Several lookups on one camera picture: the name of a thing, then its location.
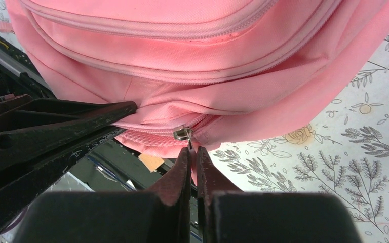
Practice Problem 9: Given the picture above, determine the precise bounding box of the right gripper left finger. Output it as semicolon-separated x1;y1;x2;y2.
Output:
147;147;192;242

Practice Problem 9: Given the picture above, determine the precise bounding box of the floral table mat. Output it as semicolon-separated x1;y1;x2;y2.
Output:
0;1;389;242

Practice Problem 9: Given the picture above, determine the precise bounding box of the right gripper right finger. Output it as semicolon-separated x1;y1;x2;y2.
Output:
196;147;241;242

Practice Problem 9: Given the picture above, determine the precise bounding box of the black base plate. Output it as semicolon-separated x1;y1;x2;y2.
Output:
0;23;199;243

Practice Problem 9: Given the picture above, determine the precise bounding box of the small wooden cube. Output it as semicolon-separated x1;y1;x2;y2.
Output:
138;153;165;172

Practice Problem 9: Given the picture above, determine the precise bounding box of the pink student backpack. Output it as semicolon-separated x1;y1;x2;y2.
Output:
0;0;389;187

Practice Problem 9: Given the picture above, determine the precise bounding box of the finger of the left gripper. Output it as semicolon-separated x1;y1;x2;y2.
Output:
0;126;122;234
0;95;137;172

